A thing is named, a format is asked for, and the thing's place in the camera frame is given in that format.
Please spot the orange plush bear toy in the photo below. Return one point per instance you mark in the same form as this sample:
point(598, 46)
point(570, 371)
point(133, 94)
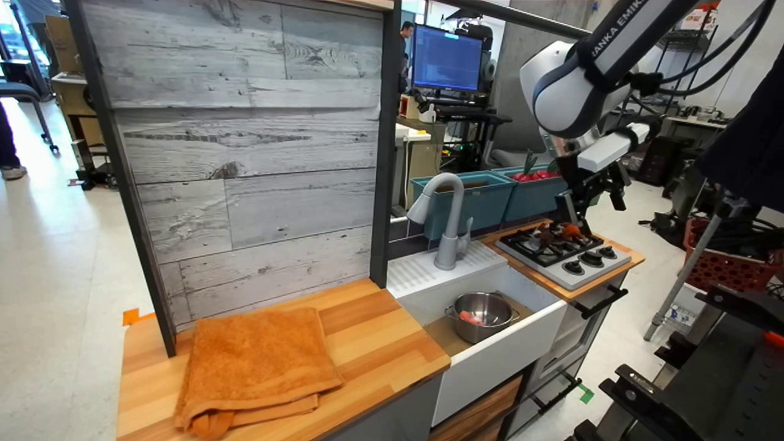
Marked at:
point(572, 231)

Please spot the red crate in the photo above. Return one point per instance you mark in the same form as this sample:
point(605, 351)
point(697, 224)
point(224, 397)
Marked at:
point(741, 256)

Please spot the right teal planter box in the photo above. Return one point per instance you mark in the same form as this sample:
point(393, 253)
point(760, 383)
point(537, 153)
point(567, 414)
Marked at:
point(533, 192)

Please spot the steel pot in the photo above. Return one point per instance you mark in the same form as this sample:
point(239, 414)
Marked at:
point(493, 307)

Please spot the pink plush bunny toy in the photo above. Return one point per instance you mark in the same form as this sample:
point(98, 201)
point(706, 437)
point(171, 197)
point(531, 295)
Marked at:
point(472, 319)

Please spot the white toy sink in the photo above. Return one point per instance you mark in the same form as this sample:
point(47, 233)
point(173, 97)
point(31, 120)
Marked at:
point(477, 368)

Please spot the computer monitor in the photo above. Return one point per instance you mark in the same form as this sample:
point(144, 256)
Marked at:
point(445, 60)

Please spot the teal planter box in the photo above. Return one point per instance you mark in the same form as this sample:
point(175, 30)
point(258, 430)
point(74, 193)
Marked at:
point(533, 192)
point(483, 204)

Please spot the toy stove top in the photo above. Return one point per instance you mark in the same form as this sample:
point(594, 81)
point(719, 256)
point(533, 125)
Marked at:
point(570, 263)

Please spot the black metal frame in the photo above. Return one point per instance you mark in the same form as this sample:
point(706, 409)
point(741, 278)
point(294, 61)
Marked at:
point(384, 148)

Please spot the grey toy faucet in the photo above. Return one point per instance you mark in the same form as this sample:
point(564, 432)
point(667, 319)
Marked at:
point(452, 244)

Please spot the left teal planter box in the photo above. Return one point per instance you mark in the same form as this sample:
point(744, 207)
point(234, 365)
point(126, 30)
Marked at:
point(483, 204)

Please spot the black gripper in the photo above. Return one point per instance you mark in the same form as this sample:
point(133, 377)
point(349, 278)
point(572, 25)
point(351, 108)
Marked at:
point(597, 166)

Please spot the orange terry towel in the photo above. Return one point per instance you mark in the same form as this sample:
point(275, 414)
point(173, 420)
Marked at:
point(253, 368)

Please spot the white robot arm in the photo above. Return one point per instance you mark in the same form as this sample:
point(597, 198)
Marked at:
point(572, 87)

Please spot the grey wood backsplash panel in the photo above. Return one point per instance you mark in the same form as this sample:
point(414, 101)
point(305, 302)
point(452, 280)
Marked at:
point(246, 148)

